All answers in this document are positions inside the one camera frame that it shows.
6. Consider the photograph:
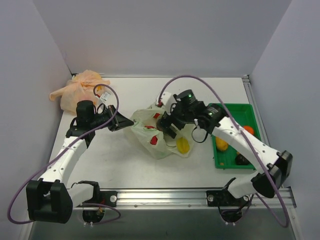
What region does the yellow green starfruit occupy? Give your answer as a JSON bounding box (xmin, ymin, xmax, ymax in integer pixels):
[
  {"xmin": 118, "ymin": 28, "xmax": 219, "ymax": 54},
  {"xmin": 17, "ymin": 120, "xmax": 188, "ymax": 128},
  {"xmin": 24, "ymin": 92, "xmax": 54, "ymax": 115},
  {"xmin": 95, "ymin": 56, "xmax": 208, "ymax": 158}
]
[{"xmin": 176, "ymin": 137, "xmax": 190, "ymax": 155}]

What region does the pink dragon fruit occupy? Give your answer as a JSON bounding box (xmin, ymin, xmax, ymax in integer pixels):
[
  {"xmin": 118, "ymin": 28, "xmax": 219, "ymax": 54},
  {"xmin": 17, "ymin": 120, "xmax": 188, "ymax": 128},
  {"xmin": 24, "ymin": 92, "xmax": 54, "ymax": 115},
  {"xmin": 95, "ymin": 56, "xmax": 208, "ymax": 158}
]
[{"xmin": 142, "ymin": 112, "xmax": 164, "ymax": 146}]

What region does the pale green plastic bag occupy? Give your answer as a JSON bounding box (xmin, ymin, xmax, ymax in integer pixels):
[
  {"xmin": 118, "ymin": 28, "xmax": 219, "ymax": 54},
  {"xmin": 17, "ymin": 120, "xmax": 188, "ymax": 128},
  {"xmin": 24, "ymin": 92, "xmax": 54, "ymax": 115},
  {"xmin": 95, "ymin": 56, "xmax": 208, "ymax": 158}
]
[{"xmin": 126, "ymin": 104, "xmax": 194, "ymax": 159}]

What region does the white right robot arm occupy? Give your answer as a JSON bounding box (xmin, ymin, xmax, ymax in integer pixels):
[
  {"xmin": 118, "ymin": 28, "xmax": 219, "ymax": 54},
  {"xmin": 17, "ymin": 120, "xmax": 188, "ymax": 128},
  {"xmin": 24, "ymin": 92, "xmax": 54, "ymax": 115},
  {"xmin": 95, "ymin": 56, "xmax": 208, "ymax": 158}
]
[{"xmin": 156, "ymin": 89, "xmax": 293, "ymax": 205}]

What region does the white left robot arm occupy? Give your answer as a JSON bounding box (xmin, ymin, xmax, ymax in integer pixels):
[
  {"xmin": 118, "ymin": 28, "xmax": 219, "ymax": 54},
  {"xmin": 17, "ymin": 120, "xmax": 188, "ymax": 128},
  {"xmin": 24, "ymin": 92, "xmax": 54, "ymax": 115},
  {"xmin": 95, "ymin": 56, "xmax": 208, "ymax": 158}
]
[{"xmin": 26, "ymin": 100, "xmax": 134, "ymax": 224}]

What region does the orange filled plastic bag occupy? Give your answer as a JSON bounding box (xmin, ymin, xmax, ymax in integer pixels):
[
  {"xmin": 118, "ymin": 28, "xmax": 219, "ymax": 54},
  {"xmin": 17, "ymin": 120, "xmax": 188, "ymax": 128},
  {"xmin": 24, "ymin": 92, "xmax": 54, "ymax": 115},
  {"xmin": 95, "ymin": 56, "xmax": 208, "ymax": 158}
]
[{"xmin": 49, "ymin": 70, "xmax": 110, "ymax": 116}]

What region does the yellow orange lemon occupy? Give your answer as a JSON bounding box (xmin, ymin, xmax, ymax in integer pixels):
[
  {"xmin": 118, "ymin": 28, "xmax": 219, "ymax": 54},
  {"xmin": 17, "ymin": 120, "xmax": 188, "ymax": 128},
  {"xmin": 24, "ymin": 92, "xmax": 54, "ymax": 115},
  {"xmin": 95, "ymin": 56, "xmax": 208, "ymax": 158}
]
[{"xmin": 215, "ymin": 137, "xmax": 229, "ymax": 152}]

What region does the green plastic tray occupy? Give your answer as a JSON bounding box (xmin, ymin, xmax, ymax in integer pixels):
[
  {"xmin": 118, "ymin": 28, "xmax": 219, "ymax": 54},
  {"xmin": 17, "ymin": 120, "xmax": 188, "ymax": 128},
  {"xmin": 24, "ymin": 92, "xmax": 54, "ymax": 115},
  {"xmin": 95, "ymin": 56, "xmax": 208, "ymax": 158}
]
[{"xmin": 211, "ymin": 103, "xmax": 261, "ymax": 170}]

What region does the orange tangerine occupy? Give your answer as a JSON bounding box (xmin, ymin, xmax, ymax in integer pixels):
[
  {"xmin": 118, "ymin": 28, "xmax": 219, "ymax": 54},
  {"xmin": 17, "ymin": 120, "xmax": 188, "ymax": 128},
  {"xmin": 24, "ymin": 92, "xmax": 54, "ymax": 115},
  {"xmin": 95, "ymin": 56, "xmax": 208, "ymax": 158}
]
[{"xmin": 243, "ymin": 125, "xmax": 255, "ymax": 136}]

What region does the dark purple passion fruit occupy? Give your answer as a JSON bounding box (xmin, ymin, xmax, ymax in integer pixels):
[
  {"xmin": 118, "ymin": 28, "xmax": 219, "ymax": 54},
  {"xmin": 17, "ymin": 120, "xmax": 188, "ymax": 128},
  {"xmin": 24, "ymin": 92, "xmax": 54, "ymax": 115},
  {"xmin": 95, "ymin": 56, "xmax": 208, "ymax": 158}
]
[{"xmin": 235, "ymin": 153, "xmax": 250, "ymax": 166}]

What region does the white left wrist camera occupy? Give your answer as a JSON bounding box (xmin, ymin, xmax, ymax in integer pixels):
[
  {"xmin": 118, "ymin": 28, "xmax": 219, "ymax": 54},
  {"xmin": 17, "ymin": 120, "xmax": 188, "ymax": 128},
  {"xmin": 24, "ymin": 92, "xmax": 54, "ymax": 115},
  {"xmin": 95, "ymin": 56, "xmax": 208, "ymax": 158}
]
[{"xmin": 98, "ymin": 91, "xmax": 111, "ymax": 105}]

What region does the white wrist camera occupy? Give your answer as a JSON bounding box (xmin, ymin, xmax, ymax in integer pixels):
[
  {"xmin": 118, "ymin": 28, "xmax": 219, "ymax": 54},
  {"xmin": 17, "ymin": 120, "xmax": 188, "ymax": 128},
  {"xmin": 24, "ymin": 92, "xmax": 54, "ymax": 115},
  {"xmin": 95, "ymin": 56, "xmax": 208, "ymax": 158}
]
[
  {"xmin": 98, "ymin": 91, "xmax": 111, "ymax": 105},
  {"xmin": 155, "ymin": 91, "xmax": 177, "ymax": 112}
]

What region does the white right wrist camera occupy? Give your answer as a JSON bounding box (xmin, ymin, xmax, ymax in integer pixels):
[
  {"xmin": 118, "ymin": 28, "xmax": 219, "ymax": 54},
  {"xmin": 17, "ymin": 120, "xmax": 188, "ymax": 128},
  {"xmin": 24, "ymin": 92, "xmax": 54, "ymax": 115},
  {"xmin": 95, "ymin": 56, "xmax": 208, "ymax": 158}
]
[{"xmin": 155, "ymin": 91, "xmax": 177, "ymax": 112}]

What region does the aluminium right side rail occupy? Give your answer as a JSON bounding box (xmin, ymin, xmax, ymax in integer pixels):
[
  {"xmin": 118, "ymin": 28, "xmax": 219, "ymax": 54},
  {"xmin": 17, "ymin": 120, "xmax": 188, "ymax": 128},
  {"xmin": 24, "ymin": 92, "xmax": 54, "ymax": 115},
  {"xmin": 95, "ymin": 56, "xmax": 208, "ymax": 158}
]
[{"xmin": 241, "ymin": 75, "xmax": 270, "ymax": 146}]

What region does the aluminium rail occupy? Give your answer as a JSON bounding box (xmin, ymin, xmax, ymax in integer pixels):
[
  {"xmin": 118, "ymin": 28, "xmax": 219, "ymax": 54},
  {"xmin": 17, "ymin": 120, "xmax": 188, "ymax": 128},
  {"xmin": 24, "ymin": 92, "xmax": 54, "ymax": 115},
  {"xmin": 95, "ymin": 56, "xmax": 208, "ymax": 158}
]
[
  {"xmin": 67, "ymin": 184, "xmax": 297, "ymax": 210},
  {"xmin": 241, "ymin": 75, "xmax": 270, "ymax": 146}
]

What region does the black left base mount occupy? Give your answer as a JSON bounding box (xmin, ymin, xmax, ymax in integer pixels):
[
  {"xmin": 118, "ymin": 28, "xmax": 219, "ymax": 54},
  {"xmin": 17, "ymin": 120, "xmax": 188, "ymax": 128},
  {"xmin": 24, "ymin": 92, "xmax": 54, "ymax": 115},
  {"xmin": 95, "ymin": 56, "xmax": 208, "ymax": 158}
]
[{"xmin": 82, "ymin": 190, "xmax": 118, "ymax": 207}]

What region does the aluminium front rail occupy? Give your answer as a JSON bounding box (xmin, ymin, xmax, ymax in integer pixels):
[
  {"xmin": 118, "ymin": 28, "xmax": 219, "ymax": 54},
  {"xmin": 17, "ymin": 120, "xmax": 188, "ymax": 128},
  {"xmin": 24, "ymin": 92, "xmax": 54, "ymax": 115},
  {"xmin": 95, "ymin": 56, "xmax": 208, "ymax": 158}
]
[{"xmin": 67, "ymin": 184, "xmax": 297, "ymax": 210}]

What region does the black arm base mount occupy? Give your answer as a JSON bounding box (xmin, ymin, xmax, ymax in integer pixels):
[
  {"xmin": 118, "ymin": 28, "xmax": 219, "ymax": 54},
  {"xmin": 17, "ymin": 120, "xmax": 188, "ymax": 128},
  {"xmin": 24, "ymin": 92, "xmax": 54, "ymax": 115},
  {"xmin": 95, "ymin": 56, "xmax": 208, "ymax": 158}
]
[{"xmin": 206, "ymin": 177, "xmax": 250, "ymax": 208}]

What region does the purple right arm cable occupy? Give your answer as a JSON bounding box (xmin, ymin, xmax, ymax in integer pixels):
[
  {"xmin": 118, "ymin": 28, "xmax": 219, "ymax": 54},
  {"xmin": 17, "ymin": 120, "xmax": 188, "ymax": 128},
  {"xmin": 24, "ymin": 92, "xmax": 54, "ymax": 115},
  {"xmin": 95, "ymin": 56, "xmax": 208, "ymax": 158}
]
[{"xmin": 156, "ymin": 74, "xmax": 290, "ymax": 228}]

